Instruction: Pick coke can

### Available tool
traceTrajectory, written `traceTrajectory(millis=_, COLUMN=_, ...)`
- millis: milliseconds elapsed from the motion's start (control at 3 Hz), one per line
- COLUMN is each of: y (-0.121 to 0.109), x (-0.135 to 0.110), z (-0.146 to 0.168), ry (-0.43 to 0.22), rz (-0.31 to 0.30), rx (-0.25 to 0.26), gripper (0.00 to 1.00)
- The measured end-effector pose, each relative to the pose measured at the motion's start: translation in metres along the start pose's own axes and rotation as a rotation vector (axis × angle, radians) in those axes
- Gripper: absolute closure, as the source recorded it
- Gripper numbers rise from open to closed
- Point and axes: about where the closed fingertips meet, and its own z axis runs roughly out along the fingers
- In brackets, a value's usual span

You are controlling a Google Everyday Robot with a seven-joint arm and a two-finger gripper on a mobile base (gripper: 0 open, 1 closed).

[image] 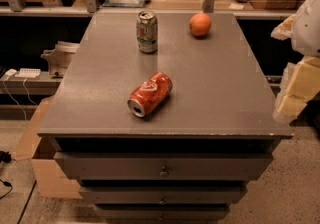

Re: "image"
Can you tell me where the grey drawer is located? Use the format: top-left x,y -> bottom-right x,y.
54,152 -> 273,180
79,186 -> 247,205
94,205 -> 229,220

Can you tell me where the top grey drawer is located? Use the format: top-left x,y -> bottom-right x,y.
54,152 -> 273,180

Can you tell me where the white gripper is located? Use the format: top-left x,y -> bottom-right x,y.
271,0 -> 320,123

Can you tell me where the red coke can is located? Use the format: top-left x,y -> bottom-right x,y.
127,72 -> 173,118

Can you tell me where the grey drawer cabinet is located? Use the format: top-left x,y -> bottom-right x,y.
39,13 -> 291,208

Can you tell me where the black cable on floor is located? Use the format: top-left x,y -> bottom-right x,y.
0,150 -> 14,201

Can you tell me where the beige moulded part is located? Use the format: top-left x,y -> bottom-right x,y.
41,41 -> 79,77

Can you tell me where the orange fruit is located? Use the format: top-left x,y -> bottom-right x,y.
189,13 -> 211,37

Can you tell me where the bottom grey drawer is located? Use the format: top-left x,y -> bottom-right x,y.
94,205 -> 229,220

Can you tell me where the white cable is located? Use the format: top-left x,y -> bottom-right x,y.
2,68 -> 38,121

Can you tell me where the green white soda can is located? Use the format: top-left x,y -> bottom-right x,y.
136,11 -> 158,53

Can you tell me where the white power strip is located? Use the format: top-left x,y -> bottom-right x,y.
15,68 -> 41,79

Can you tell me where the cardboard box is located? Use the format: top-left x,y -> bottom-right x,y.
14,96 -> 81,199

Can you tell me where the middle grey drawer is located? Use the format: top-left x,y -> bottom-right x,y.
79,186 -> 247,205

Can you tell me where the clear plastic bag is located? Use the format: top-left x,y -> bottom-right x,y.
103,0 -> 145,8

